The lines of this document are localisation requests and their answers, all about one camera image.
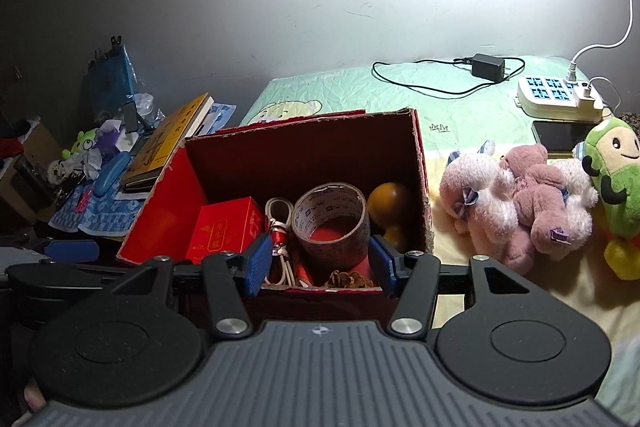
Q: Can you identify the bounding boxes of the red cardboard box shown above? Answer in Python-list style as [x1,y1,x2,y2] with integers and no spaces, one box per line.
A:
[116,108,436,323]

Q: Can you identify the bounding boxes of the brown gourd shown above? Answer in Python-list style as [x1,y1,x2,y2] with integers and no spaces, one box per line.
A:
[367,182,414,253]

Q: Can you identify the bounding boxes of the black adapter cable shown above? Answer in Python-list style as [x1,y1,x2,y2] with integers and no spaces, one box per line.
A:
[372,56,527,98]

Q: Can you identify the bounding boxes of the white pink plush toy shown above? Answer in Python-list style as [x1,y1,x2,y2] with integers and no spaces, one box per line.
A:
[439,141,537,276]

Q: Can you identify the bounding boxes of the brown packing tape roll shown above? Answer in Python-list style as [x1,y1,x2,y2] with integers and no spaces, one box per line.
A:
[291,182,371,269]

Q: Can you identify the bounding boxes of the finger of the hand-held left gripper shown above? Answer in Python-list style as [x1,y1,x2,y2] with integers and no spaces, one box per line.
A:
[7,238,121,305]

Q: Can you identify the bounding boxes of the pink plush bear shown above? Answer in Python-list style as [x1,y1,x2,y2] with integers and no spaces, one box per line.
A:
[500,144,576,262]

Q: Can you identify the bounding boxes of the small green plush toy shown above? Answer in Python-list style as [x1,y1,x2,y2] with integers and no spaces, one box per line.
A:
[61,128,102,161]

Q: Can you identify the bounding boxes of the brown cardboard carton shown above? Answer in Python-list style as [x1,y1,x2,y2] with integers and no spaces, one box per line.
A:
[0,121,63,220]

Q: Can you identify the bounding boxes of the white cable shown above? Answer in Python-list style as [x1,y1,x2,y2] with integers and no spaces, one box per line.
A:
[263,198,302,287]

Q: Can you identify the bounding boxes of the small red box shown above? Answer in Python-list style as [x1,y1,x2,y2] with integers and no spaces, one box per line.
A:
[186,196,265,266]

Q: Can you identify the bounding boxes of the large green plush toy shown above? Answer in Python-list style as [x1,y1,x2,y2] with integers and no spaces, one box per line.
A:
[571,117,640,282]

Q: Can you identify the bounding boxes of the yellow book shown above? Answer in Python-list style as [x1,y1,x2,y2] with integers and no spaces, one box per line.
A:
[121,93,212,188]

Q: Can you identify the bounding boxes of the white power strip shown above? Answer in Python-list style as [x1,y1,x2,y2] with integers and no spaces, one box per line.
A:
[515,76,607,123]

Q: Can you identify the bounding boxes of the black smartphone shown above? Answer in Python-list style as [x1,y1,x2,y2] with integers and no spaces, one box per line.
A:
[531,119,609,152]

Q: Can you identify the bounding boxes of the blue white booklet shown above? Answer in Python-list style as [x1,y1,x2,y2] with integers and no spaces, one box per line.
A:
[197,101,237,135]

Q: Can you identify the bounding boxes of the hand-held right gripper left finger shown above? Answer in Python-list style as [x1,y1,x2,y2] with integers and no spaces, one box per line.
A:
[111,234,274,341]

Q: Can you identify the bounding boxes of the white charger plug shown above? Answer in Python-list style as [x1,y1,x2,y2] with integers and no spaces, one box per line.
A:
[574,77,624,118]

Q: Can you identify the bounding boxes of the blue glasses case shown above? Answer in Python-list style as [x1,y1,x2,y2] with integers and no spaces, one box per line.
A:
[94,152,132,198]

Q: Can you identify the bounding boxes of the red cylindrical stick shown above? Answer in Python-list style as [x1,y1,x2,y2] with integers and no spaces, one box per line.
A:
[292,254,316,289]

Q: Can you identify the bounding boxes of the blue plastic bag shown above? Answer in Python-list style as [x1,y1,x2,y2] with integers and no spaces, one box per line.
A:
[81,36,139,108]

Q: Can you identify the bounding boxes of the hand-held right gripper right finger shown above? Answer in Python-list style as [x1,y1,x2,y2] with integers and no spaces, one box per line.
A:
[369,234,531,338]

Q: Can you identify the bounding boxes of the blue patterned cloth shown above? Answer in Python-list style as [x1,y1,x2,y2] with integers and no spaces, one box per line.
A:
[49,183,147,242]

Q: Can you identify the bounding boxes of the clear plastic bag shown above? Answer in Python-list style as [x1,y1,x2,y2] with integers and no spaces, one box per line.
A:
[131,92,167,128]

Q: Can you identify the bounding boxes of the brown pine cone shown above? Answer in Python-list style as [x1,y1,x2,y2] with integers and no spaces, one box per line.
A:
[324,270,375,291]

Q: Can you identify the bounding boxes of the black power adapter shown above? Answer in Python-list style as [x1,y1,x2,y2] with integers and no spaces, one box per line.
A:
[471,53,507,84]

